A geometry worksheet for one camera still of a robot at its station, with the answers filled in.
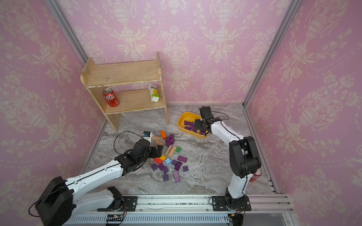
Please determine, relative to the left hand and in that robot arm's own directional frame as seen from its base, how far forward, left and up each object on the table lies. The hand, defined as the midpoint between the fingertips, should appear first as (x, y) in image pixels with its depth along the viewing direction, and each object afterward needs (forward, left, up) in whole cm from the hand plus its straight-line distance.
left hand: (157, 147), depth 85 cm
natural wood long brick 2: (+2, -8, -9) cm, 12 cm away
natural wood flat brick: (+6, +1, -6) cm, 9 cm away
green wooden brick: (+4, -12, -10) cm, 16 cm away
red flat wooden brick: (-4, 0, -10) cm, 11 cm away
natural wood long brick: (+2, -5, -8) cm, 10 cm away
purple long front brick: (-14, -12, -10) cm, 21 cm away
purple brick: (+25, -17, -8) cm, 31 cm away
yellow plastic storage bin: (+30, -19, -6) cm, 37 cm away
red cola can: (+22, +28, +20) cm, 41 cm away
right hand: (+18, -27, +1) cm, 32 cm away
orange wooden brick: (+14, -1, -8) cm, 16 cm away
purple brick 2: (-3, -15, -9) cm, 18 cm away
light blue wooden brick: (-5, -6, -8) cm, 12 cm away
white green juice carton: (+30, +4, +16) cm, 34 cm away
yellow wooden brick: (-3, -3, -8) cm, 9 cm away
